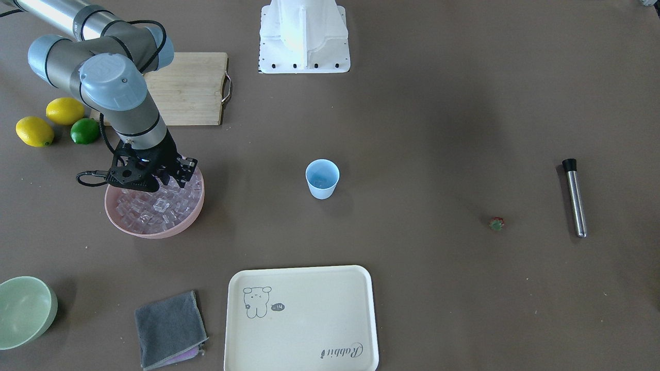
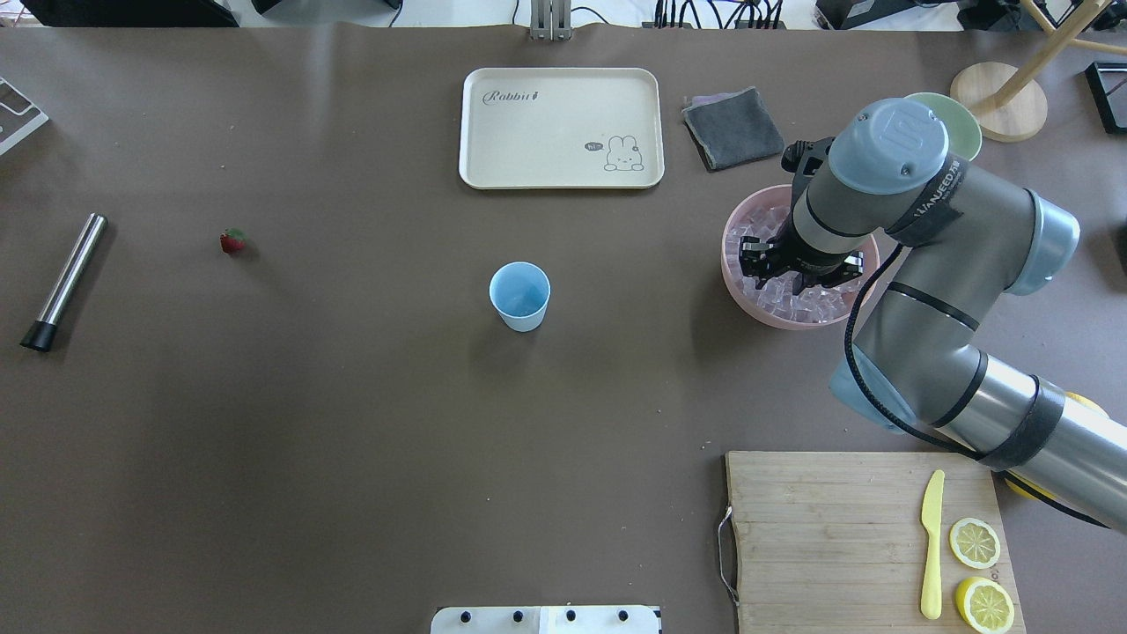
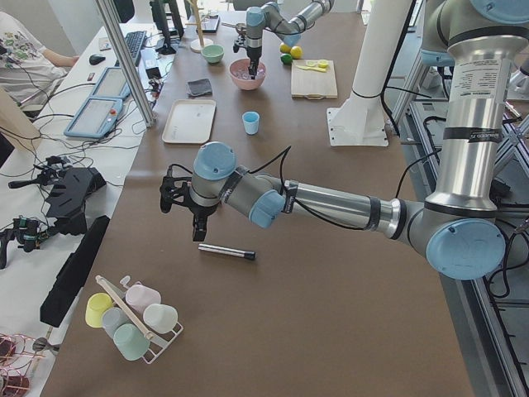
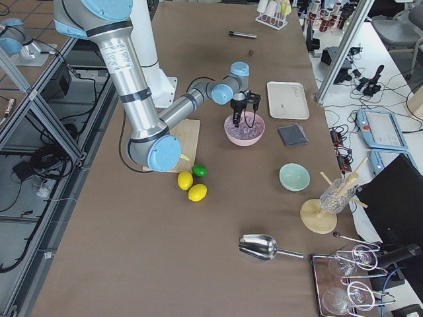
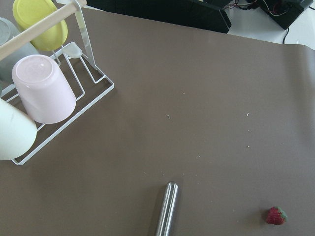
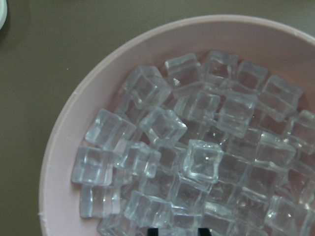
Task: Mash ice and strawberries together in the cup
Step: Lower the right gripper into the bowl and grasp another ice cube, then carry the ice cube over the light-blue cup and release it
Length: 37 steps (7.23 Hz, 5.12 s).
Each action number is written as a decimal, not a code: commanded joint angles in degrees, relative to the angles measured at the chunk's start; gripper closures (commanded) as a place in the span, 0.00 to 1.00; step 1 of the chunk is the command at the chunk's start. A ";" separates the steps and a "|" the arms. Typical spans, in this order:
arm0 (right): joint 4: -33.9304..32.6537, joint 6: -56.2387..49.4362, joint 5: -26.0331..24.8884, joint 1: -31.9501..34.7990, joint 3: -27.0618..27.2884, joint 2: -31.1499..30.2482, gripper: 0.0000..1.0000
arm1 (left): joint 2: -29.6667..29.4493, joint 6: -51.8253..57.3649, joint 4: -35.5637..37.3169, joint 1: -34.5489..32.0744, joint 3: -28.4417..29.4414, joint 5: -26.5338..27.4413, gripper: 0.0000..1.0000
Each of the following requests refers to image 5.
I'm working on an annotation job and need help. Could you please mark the white wire cup rack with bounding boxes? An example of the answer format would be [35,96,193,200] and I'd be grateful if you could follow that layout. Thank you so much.
[12,0,114,166]

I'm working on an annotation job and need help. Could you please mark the long black bar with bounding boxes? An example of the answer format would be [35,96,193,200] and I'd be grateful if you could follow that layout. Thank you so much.
[87,0,232,33]

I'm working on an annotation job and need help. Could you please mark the red strawberry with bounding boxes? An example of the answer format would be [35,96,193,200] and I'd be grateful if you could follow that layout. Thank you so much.
[265,206,288,225]

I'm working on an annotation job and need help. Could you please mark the white plastic cup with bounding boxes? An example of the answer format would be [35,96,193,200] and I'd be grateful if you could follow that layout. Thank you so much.
[0,99,37,161]

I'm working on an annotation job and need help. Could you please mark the grey plastic cup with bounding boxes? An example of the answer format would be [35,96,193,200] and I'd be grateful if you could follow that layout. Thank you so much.
[0,17,40,82]

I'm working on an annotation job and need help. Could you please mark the pink plastic cup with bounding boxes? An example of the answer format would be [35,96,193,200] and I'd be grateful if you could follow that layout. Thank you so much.
[12,55,76,124]

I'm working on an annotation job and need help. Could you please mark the yellow plastic cup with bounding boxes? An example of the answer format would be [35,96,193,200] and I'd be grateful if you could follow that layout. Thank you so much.
[12,0,68,51]

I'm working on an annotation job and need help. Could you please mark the steel muddler with black tip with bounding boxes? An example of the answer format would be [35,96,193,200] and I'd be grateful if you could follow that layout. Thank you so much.
[155,181,179,236]

